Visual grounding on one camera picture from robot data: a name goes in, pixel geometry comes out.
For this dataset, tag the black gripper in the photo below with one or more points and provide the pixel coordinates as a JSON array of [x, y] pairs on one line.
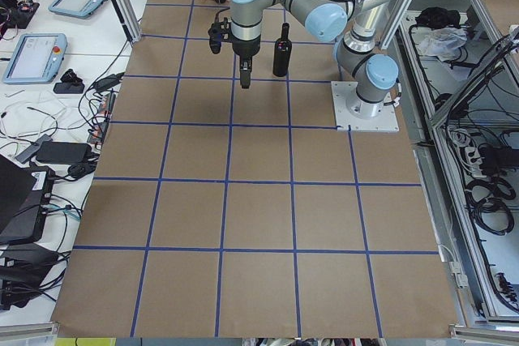
[[246, 48]]

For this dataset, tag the near blue teach pendant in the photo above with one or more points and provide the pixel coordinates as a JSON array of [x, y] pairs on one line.
[[36, 59]]

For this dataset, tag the black laptop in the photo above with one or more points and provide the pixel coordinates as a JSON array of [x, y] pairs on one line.
[[25, 192]]

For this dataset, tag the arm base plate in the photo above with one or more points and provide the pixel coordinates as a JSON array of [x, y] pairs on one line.
[[353, 114]]

